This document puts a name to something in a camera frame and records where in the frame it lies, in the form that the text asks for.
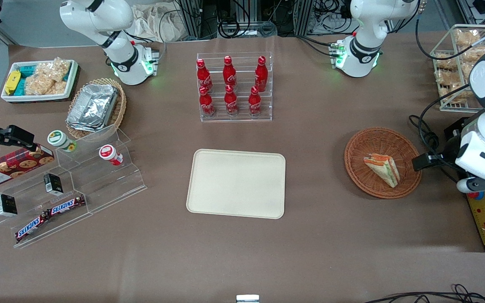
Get white wire basket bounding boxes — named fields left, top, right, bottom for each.
left=430, top=24, right=485, bottom=113

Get round brown wicker basket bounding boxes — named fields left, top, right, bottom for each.
left=344, top=128, right=423, bottom=199

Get oval tan wicker basket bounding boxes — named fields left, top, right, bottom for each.
left=65, top=78, right=127, bottom=140

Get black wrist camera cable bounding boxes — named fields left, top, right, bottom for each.
left=408, top=96, right=485, bottom=153

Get black cable on table edge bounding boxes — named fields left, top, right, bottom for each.
left=362, top=284, right=485, bottom=303

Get black power cable with plug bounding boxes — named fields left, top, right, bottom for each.
left=423, top=131, right=462, bottom=186

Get brown Snickers bar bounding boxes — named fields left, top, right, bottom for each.
left=48, top=195, right=87, bottom=217
left=15, top=213, right=51, bottom=243

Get beige cloth bag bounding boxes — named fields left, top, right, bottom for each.
left=131, top=2, right=185, bottom=43

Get red tartan cookie box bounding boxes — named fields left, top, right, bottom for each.
left=0, top=144, right=55, bottom=190

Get white rectangular snack tray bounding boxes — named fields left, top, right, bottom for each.
left=0, top=59, right=79, bottom=104

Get red cola bottle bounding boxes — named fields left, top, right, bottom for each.
left=224, top=85, right=239, bottom=116
left=196, top=58, right=213, bottom=92
left=248, top=86, right=262, bottom=116
left=199, top=85, right=216, bottom=117
left=223, top=56, right=237, bottom=89
left=254, top=56, right=268, bottom=92

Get clear bag rice crackers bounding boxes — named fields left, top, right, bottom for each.
left=36, top=57, right=73, bottom=83
left=24, top=75, right=67, bottom=97

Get clear acrylic bottle rack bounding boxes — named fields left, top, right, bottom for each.
left=196, top=52, right=273, bottom=122

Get red lid white cup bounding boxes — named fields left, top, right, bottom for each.
left=99, top=144, right=124, bottom=166

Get clear acrylic stepped stand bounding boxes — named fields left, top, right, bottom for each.
left=0, top=124, right=148, bottom=249

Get small black box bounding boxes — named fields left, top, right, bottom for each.
left=0, top=194, right=19, bottom=217
left=43, top=173, right=64, bottom=196

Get yellow snack pack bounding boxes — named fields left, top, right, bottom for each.
left=5, top=70, right=21, bottom=96

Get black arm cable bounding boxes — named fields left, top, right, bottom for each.
left=414, top=0, right=485, bottom=60

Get aluminium frame post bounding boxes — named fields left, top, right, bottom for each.
left=177, top=0, right=203, bottom=41
left=296, top=0, right=315, bottom=37

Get green lid white cup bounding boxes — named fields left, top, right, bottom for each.
left=48, top=130, right=77, bottom=153

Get beige plastic serving tray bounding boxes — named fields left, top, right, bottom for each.
left=186, top=149, right=286, bottom=220

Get silver foil container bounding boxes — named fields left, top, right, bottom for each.
left=66, top=83, right=119, bottom=132

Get triangular sandwich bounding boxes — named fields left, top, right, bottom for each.
left=363, top=154, right=400, bottom=189

